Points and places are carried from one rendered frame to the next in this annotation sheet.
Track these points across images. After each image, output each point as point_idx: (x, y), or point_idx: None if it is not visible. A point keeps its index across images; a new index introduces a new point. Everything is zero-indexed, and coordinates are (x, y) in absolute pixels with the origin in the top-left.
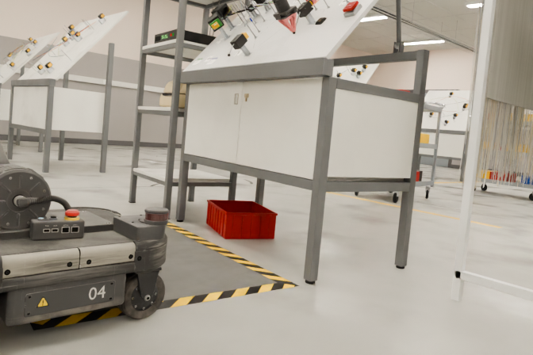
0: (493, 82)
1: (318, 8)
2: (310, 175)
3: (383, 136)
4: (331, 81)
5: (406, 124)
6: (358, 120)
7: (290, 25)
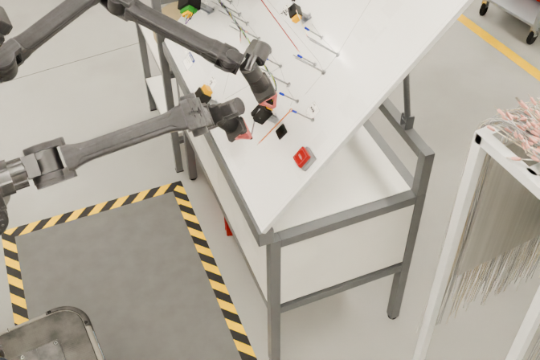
0: (473, 258)
1: (291, 83)
2: (265, 296)
3: (357, 250)
4: (272, 246)
5: (394, 227)
6: (318, 254)
7: (243, 138)
